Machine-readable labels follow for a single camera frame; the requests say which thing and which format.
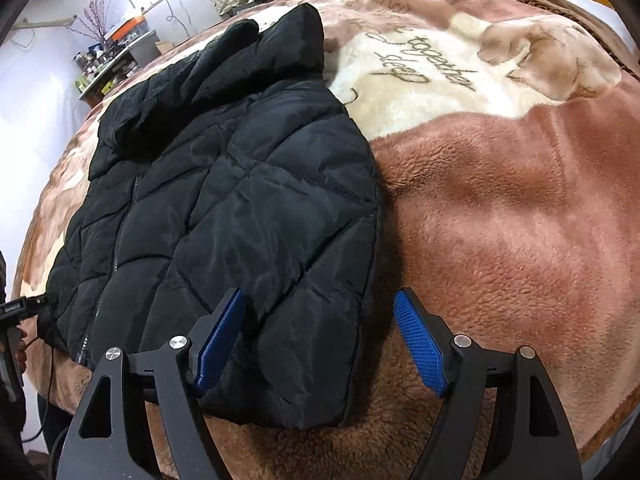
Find person's left hand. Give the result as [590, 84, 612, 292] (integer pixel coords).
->
[12, 332, 29, 369]

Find cluttered desk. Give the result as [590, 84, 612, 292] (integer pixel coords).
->
[75, 30, 159, 106]

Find grey bed base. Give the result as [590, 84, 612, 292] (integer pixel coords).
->
[580, 427, 632, 480]

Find brown printed fleece blanket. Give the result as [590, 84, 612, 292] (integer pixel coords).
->
[10, 0, 640, 480]

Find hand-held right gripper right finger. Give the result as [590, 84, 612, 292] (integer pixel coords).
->
[392, 287, 583, 480]

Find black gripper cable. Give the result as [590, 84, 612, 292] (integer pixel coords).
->
[20, 332, 57, 443]

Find orange lid storage box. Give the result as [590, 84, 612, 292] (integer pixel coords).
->
[102, 15, 149, 41]

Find group of bottles and jars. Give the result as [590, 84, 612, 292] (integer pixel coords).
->
[72, 45, 116, 81]

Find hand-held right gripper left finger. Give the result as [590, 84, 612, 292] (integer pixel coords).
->
[54, 287, 247, 480]

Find black puffer jacket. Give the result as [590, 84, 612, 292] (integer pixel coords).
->
[37, 2, 384, 432]

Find pink blossom branches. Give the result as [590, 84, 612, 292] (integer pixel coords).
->
[75, 0, 114, 44]

